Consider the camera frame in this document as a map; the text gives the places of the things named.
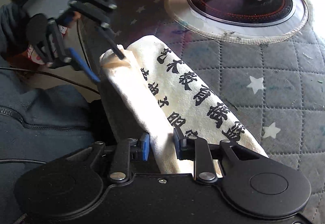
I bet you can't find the pink dotted bag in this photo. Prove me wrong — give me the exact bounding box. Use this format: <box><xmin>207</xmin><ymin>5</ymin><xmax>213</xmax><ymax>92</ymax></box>
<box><xmin>25</xmin><ymin>23</ymin><xmax>68</xmax><ymax>65</ymax></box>

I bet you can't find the person's grey zip jacket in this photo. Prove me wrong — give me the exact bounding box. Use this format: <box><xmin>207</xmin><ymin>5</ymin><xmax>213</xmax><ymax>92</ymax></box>
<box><xmin>0</xmin><ymin>3</ymin><xmax>107</xmax><ymax>224</ymax></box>

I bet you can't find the grey star quilted table cover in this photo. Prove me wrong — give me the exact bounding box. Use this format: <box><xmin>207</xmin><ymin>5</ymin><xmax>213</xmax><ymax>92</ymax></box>
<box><xmin>109</xmin><ymin>0</ymin><xmax>325</xmax><ymax>224</ymax></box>

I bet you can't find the printed canvas shopping bag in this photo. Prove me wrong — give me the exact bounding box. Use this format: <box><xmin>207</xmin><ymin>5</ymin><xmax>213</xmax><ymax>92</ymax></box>
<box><xmin>99</xmin><ymin>35</ymin><xmax>270</xmax><ymax>176</ymax></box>

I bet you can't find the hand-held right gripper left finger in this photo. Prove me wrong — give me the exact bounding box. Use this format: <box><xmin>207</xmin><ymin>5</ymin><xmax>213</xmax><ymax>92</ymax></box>
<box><xmin>67</xmin><ymin>133</ymin><xmax>151</xmax><ymax>183</ymax></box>

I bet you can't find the black cable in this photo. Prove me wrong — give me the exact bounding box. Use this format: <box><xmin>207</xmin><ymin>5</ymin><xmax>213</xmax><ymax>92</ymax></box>
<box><xmin>0</xmin><ymin>66</ymin><xmax>101</xmax><ymax>94</ymax></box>
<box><xmin>0</xmin><ymin>159</ymin><xmax>49</xmax><ymax>165</ymax></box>

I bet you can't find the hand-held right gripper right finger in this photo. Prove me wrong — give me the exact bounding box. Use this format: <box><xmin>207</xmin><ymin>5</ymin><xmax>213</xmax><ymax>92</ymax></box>
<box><xmin>173</xmin><ymin>127</ymin><xmax>264</xmax><ymax>182</ymax></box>

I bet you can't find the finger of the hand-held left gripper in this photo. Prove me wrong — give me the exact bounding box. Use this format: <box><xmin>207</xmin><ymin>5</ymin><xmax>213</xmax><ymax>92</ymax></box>
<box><xmin>32</xmin><ymin>18</ymin><xmax>101</xmax><ymax>85</ymax></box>
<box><xmin>69</xmin><ymin>0</ymin><xmax>127</xmax><ymax>60</ymax></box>

